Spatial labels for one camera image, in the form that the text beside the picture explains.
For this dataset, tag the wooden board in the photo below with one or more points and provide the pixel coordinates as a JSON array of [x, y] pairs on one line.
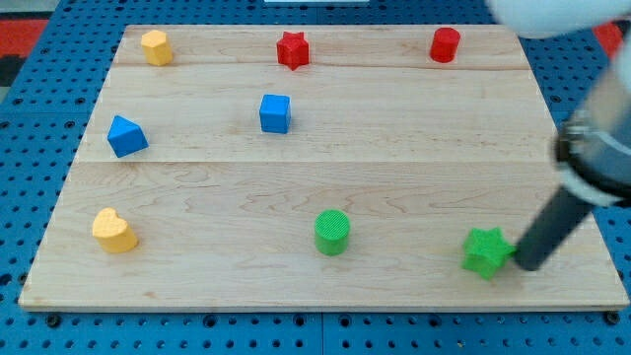
[[415, 153]]

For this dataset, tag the red star block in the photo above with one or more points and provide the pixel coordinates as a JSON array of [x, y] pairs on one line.
[[293, 50]]

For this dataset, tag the yellow heart block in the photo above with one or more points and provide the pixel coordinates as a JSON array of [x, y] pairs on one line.
[[113, 234]]

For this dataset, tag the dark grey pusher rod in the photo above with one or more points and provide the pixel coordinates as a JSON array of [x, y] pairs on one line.
[[553, 224]]

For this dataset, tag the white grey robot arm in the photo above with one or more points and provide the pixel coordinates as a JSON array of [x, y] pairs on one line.
[[598, 133]]

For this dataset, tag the green star block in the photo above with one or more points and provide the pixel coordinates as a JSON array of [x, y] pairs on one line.
[[486, 252]]

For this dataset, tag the blue triangle block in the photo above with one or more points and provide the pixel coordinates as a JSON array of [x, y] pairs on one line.
[[125, 137]]

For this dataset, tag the green cylinder block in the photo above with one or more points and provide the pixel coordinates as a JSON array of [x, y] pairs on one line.
[[332, 228]]

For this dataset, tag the red cylinder block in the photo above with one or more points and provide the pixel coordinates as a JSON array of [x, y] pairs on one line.
[[444, 45]]

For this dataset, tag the blue cube block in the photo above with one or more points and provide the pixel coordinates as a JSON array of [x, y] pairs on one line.
[[275, 114]]

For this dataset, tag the yellow hexagon block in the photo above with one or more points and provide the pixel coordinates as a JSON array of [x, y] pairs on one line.
[[156, 48]]

